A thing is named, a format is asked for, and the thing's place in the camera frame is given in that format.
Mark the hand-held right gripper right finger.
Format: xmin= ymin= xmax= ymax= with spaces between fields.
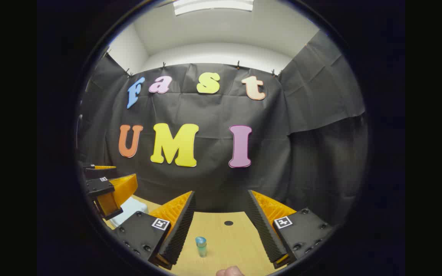
xmin=248 ymin=189 xmax=335 ymax=269

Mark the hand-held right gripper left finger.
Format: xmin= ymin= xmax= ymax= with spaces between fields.
xmin=113 ymin=191 xmax=197 ymax=270

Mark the light blue small suitcase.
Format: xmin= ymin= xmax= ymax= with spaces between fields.
xmin=110 ymin=197 xmax=149 ymax=227

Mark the blue-capped clear bottle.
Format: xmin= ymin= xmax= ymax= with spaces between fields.
xmin=195 ymin=236 xmax=208 ymax=258

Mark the ceiling light panel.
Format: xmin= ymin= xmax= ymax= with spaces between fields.
xmin=173 ymin=0 xmax=254 ymax=16

